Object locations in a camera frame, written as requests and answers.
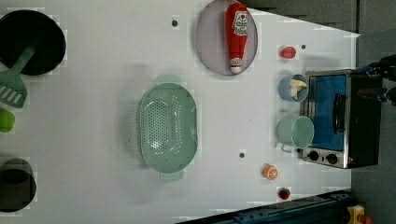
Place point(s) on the green plastic strainer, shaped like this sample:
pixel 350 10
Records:
pixel 167 124

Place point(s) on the black frying pan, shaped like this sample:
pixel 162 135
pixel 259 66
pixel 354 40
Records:
pixel 19 29

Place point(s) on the silver toaster oven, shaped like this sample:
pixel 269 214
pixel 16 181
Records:
pixel 346 119

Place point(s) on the red strawberry toy bottom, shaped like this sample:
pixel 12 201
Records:
pixel 284 194

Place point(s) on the red ketchup bottle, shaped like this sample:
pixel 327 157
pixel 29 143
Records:
pixel 236 24

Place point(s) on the yellow red toy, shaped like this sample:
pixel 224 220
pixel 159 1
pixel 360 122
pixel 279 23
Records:
pixel 358 216

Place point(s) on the yellow banana pieces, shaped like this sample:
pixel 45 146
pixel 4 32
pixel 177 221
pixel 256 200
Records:
pixel 295 86

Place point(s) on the green toy fruit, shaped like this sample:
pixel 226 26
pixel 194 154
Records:
pixel 7 120

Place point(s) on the dark grey pot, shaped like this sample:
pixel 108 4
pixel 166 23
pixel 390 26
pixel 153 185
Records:
pixel 17 185

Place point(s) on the green mug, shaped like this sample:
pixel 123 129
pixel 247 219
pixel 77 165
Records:
pixel 295 132

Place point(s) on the red toy strawberry top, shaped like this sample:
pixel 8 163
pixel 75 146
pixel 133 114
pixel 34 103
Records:
pixel 288 53

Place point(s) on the blue bowl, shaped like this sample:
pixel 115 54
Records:
pixel 284 92

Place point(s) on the blue metal frame rail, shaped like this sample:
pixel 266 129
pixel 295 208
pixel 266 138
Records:
pixel 327 208

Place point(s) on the orange slice toy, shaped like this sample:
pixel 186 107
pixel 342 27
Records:
pixel 269 172

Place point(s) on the green slotted spatula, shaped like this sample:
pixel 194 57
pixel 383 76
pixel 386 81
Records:
pixel 13 91

